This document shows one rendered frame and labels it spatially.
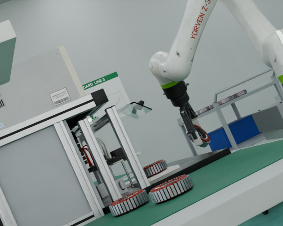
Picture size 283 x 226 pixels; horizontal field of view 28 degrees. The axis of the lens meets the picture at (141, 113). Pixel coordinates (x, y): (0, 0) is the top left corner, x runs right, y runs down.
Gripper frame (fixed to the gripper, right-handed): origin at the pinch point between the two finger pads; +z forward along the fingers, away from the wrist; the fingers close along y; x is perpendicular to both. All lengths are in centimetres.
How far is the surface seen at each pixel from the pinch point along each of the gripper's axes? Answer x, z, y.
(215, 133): 37, 108, 226
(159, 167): 7.6, -13.3, -43.7
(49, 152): 29, -43, -66
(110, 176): 17, -27, -64
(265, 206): -34, -38, -124
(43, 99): 31, -54, -47
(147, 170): 11.7, -14.7, -44.9
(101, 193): 37, -7, -34
